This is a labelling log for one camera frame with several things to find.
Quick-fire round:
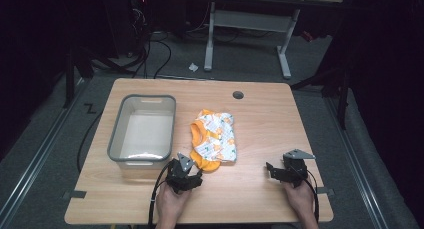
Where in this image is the grey plastic bin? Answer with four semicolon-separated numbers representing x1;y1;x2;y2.
106;94;177;172

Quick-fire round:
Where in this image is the black computer tower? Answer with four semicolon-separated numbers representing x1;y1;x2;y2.
105;0;152;58

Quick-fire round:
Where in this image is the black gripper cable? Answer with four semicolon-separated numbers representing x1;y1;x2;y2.
147;160;176;228
299;168;321;223

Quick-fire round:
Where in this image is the metal floor rail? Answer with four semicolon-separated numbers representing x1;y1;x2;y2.
324;96;390;229
0;78;88;221

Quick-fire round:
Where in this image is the thin black floor cable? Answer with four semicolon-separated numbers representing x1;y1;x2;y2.
76;111;103;174

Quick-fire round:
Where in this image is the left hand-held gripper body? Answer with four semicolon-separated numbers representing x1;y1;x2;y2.
165;152;201;194

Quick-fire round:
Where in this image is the white-legged wooden desk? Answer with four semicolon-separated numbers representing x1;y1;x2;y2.
202;0;345;80

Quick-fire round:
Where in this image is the orange patterned baby garment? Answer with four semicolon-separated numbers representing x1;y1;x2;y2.
189;108;239;173

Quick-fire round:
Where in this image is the black metal stand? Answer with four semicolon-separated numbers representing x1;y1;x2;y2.
289;63;352;131
62;44;96;109

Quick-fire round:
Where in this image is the person's right hand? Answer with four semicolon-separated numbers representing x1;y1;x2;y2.
282;179;320;223

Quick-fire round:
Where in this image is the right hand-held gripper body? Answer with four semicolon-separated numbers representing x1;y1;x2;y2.
279;149;316;189

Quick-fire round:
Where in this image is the person's left hand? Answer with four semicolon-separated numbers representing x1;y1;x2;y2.
155;181;193;224

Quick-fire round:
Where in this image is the bundle of black floor cables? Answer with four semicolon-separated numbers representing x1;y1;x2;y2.
126;2;173;80

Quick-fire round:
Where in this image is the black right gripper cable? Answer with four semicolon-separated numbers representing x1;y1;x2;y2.
299;168;321;223

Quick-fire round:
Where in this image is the small red object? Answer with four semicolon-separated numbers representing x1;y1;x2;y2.
300;30;315;43

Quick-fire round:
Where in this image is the grey tape strip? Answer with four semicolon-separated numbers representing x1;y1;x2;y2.
316;186;336;196
62;190;88;200

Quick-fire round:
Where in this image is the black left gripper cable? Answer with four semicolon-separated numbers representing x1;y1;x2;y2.
147;160;176;228

